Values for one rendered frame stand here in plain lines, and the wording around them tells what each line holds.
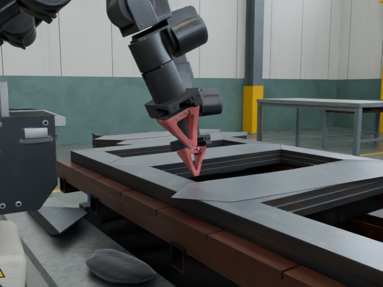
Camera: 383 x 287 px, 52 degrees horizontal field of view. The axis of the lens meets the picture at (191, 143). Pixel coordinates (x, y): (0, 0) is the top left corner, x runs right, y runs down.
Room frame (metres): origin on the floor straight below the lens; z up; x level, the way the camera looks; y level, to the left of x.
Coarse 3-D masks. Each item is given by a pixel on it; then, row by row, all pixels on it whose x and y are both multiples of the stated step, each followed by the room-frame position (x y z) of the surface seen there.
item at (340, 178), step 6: (306, 168) 1.10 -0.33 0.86; (312, 168) 1.10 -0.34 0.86; (312, 174) 1.02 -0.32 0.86; (318, 174) 1.02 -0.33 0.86; (324, 174) 1.02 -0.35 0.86; (330, 174) 1.02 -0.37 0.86; (336, 174) 1.02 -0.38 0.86; (342, 174) 1.02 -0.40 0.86; (330, 180) 0.96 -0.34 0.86; (336, 180) 0.96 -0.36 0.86; (342, 180) 0.96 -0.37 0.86; (348, 180) 0.96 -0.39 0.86; (354, 180) 0.96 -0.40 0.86; (360, 180) 0.96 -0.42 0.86
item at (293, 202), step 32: (224, 160) 1.29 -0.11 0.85; (256, 160) 1.37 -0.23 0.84; (288, 160) 1.41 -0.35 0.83; (320, 160) 1.31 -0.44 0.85; (352, 160) 1.23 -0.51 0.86; (160, 192) 0.91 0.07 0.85; (320, 192) 0.88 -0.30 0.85; (352, 192) 0.94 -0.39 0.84; (224, 224) 0.72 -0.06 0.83; (256, 224) 0.65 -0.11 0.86; (288, 256) 0.59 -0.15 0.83; (320, 256) 0.54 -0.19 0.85
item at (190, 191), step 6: (186, 186) 0.89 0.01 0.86; (192, 186) 0.89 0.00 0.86; (180, 192) 0.84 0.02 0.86; (186, 192) 0.84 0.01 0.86; (192, 192) 0.84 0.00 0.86; (198, 192) 0.84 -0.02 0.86; (204, 192) 0.84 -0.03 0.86; (192, 198) 0.79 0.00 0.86; (198, 198) 0.79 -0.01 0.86; (204, 198) 0.79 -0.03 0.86; (210, 198) 0.79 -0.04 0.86; (216, 198) 0.79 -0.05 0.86; (222, 198) 0.79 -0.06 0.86
